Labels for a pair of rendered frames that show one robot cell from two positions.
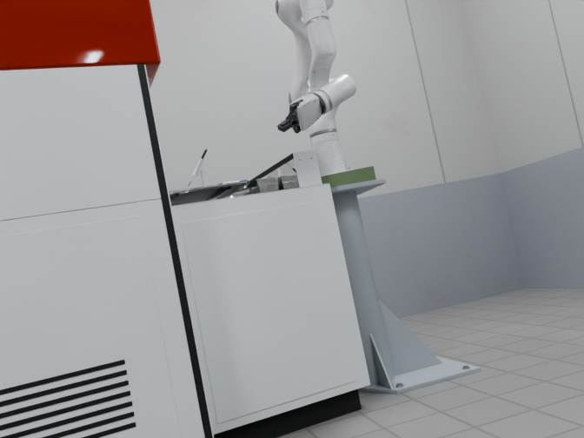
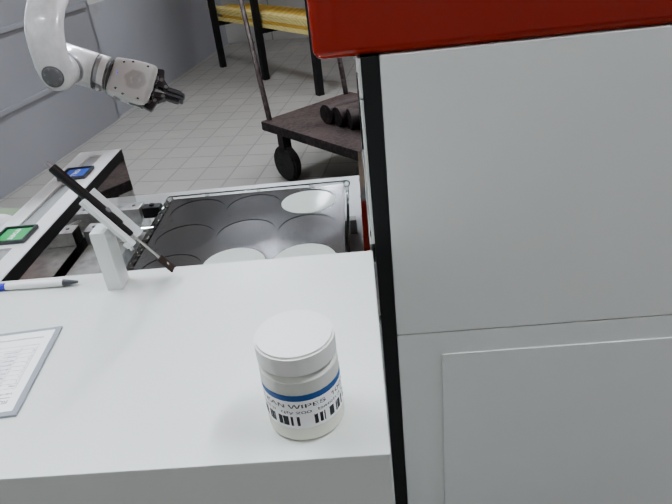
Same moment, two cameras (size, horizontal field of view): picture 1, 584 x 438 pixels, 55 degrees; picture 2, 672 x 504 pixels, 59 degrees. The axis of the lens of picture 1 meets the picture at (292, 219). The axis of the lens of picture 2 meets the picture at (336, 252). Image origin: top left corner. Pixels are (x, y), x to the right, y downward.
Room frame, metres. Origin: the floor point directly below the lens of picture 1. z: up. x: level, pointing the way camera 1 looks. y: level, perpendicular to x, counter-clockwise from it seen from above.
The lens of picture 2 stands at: (3.00, 0.93, 1.37)
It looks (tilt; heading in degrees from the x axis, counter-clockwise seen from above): 30 degrees down; 207
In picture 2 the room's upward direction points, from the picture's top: 7 degrees counter-clockwise
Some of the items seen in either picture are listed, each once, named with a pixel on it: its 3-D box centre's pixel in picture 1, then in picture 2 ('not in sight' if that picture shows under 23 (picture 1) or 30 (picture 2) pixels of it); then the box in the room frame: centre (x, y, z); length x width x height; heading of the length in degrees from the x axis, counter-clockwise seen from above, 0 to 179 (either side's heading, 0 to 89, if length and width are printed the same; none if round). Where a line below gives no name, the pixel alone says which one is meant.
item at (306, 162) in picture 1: (281, 183); (60, 237); (2.32, 0.01, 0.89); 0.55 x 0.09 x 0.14; 23
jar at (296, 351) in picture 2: not in sight; (300, 374); (2.65, 0.70, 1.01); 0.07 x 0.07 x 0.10
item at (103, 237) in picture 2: (199, 173); (116, 239); (2.51, 0.37, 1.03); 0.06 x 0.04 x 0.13; 113
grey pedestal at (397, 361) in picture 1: (378, 281); not in sight; (2.38, -0.31, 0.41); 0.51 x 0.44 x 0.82; 104
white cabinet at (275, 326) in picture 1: (235, 310); not in sight; (2.35, 0.31, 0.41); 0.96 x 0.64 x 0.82; 23
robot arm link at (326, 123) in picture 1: (324, 107); not in sight; (2.36, -0.23, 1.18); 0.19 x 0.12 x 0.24; 95
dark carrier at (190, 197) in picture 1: (193, 196); (246, 234); (2.24, 0.37, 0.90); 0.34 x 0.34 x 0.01; 23
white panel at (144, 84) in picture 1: (136, 162); (366, 118); (1.98, 0.50, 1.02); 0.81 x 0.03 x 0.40; 23
